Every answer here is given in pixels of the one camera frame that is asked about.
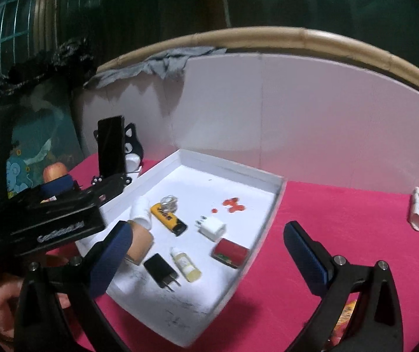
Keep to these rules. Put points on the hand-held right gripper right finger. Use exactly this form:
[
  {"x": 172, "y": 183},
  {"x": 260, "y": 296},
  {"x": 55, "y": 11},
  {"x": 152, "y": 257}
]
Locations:
[{"x": 304, "y": 256}]

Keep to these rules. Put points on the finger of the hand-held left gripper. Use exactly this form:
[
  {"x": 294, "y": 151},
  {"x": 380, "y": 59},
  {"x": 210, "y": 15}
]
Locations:
[{"x": 107, "y": 187}]

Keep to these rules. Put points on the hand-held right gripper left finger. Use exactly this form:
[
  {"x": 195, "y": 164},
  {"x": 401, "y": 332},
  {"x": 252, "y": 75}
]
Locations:
[{"x": 112, "y": 253}]

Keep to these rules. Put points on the white shallow tray box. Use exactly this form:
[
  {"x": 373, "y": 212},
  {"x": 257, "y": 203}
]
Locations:
[{"x": 187, "y": 190}]

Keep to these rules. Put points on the black smartphone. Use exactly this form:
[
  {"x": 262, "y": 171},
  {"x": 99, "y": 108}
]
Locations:
[{"x": 111, "y": 146}]

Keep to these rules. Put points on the blue container orange cap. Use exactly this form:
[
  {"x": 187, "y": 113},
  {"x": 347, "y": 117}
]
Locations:
[{"x": 57, "y": 187}]

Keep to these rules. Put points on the black charger plug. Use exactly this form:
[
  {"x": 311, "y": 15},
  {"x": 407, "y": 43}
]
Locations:
[{"x": 158, "y": 267}]

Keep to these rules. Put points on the black cat phone stand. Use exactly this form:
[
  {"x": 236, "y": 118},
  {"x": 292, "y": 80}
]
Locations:
[{"x": 133, "y": 146}]

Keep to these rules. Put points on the pink embossed tablecloth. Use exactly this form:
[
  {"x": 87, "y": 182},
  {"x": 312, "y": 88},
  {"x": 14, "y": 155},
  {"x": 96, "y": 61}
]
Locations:
[{"x": 341, "y": 220}]

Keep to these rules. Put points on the cartoon printed cloth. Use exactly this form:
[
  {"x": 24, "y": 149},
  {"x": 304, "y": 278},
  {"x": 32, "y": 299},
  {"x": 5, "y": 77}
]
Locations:
[{"x": 15, "y": 172}]

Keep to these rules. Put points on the yellow lighter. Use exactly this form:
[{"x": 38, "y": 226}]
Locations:
[{"x": 165, "y": 218}]

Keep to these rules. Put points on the orange printed packet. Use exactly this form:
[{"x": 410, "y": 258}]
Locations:
[{"x": 345, "y": 315}]

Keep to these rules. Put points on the small red box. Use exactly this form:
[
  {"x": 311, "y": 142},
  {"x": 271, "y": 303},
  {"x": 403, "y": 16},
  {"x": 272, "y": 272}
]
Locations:
[{"x": 231, "y": 251}]

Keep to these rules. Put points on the small clear bottle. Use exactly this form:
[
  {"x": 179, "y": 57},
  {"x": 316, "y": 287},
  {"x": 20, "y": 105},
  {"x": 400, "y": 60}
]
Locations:
[{"x": 186, "y": 269}]

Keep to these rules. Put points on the red fidget spinner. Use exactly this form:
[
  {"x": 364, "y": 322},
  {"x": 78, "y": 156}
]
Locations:
[{"x": 231, "y": 202}]

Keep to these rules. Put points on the white charger plug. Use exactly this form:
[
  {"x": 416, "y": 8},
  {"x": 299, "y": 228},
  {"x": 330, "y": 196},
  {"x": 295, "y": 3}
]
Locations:
[{"x": 212, "y": 227}]

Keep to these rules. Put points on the white power strip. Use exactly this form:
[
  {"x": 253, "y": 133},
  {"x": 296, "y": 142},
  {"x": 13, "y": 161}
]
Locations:
[{"x": 418, "y": 212}]

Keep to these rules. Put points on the grey cloth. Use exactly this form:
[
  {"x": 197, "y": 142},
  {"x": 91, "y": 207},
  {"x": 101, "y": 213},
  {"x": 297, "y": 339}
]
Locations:
[{"x": 162, "y": 62}]

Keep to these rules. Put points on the black plastic bag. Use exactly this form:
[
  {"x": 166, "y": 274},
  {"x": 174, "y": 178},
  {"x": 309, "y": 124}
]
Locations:
[{"x": 66, "y": 55}]

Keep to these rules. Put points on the bamboo rail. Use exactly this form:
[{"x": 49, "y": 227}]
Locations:
[{"x": 304, "y": 38}]

